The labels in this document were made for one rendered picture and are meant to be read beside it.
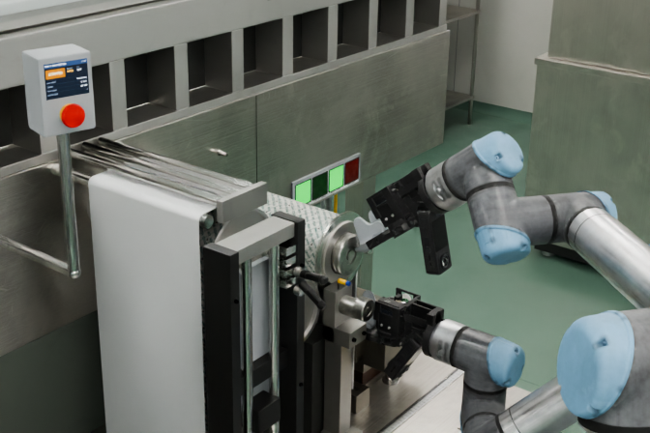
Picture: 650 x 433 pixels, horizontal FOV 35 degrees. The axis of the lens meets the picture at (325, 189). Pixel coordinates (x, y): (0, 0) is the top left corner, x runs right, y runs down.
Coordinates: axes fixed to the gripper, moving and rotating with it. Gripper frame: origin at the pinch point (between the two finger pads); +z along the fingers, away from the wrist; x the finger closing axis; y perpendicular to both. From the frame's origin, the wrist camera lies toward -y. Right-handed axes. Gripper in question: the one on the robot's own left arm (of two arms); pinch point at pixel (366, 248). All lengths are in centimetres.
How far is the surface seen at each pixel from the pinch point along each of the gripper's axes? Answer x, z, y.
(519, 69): -448, 208, 52
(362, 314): 7.2, 1.8, -9.3
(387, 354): -8.9, 16.6, -19.2
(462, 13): -404, 197, 95
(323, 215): 2.3, 2.6, 8.9
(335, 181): -40, 33, 17
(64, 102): 58, -21, 34
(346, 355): 5.4, 11.7, -14.5
